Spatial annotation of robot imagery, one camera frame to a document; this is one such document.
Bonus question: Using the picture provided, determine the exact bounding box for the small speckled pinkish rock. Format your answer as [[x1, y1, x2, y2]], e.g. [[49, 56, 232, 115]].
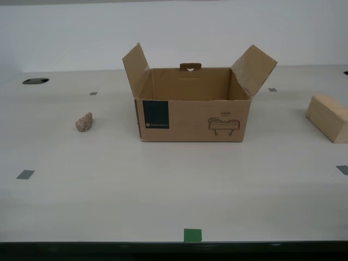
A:
[[74, 111, 96, 133]]

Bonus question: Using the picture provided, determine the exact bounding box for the light wooden block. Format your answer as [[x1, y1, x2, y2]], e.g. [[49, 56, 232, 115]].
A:
[[305, 95, 348, 144]]

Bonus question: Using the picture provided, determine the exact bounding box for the open brown cardboard box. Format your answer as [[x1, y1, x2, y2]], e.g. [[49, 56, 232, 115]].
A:
[[121, 42, 278, 143]]

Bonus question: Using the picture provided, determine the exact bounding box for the black table edge trim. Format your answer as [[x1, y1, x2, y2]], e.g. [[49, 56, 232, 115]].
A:
[[0, 240, 348, 254]]

